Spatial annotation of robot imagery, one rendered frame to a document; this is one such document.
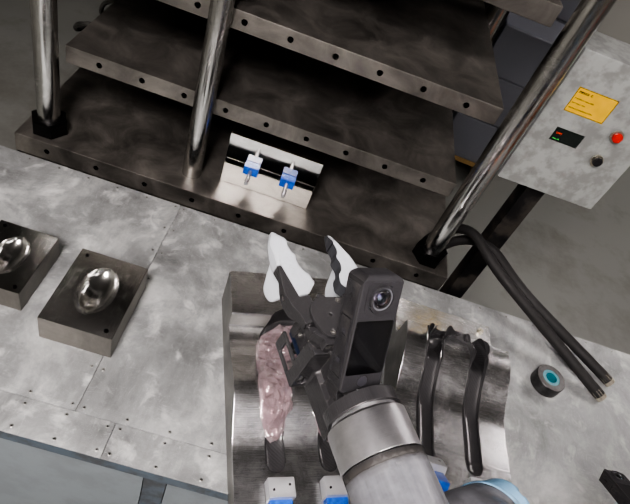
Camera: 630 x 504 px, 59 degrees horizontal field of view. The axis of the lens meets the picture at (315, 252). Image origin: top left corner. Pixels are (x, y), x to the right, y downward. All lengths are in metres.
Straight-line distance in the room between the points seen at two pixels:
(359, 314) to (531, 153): 1.21
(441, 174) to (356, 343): 1.15
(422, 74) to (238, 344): 0.78
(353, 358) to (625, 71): 1.21
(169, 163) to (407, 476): 1.36
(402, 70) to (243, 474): 0.97
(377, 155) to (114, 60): 0.74
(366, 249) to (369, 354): 1.15
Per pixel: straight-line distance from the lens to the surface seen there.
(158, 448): 1.16
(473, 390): 1.34
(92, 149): 1.71
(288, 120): 1.54
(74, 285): 1.26
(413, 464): 0.48
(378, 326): 0.49
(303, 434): 1.15
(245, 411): 1.12
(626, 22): 4.99
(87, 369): 1.23
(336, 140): 1.53
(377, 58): 1.43
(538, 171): 1.67
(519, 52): 3.27
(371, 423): 0.48
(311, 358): 0.53
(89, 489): 1.49
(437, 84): 1.44
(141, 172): 1.65
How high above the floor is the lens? 1.87
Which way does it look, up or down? 44 degrees down
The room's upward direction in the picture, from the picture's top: 24 degrees clockwise
